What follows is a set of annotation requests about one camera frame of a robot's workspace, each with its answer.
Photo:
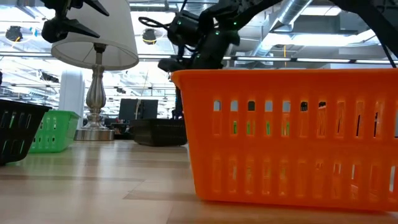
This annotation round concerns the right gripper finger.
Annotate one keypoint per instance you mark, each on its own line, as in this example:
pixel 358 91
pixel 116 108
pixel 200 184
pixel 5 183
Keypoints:
pixel 178 104

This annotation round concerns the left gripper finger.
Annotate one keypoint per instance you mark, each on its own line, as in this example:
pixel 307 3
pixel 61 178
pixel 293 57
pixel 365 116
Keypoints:
pixel 62 29
pixel 96 7

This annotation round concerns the black plastic basket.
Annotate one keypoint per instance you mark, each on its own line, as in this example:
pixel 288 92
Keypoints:
pixel 160 132
pixel 15 133

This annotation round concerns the orange plastic basket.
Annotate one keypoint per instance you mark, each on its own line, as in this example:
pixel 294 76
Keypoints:
pixel 280 149

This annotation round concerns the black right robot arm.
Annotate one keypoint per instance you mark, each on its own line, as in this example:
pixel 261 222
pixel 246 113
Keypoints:
pixel 367 15

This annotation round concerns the white shade silver table lamp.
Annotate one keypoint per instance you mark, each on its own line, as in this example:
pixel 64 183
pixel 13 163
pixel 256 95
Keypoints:
pixel 93 46

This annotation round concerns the dark computer monitor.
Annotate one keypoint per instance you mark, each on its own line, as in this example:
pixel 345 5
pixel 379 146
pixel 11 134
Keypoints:
pixel 130 109

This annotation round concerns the black ceiling device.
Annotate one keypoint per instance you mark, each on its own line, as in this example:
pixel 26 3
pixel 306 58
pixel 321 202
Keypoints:
pixel 150 35
pixel 14 33

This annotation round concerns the white building column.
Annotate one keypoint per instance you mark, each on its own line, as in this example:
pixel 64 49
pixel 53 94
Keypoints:
pixel 71 93

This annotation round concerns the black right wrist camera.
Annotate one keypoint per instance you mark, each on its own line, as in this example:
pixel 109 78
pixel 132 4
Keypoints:
pixel 183 29

